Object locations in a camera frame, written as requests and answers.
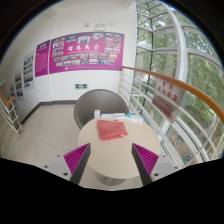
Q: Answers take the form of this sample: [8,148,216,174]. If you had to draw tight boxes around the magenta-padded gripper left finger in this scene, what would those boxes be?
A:
[42,142,92,186]

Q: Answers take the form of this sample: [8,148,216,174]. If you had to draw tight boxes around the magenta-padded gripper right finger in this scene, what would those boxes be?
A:
[131,143,183,186]

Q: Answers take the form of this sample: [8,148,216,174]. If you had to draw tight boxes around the pink towel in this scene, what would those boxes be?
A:
[96,119,129,141]

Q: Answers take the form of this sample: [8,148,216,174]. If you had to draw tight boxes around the white and blue flat box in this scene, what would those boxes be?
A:
[113,112,128,119]
[100,113,116,120]

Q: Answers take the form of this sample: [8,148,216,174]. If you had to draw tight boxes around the grey tub chair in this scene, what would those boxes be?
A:
[73,88,130,131]

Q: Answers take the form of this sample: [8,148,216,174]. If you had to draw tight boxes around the red and white danger sign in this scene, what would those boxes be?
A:
[151,78,185,122]

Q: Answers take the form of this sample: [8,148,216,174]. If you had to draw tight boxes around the small white stair railing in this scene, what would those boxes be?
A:
[0,91,24,135]

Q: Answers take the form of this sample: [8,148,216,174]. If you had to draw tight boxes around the white railing with orange handrail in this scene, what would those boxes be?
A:
[119,65,224,164]

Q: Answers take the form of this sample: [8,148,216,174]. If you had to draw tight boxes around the wall photo display boards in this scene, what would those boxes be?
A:
[9,51,36,102]

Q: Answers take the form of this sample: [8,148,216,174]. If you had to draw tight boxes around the narrow magenta wall poster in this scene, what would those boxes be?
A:
[34,40,51,78]

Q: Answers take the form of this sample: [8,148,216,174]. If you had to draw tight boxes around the large magenta photo wall poster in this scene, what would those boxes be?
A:
[48,31,125,75]

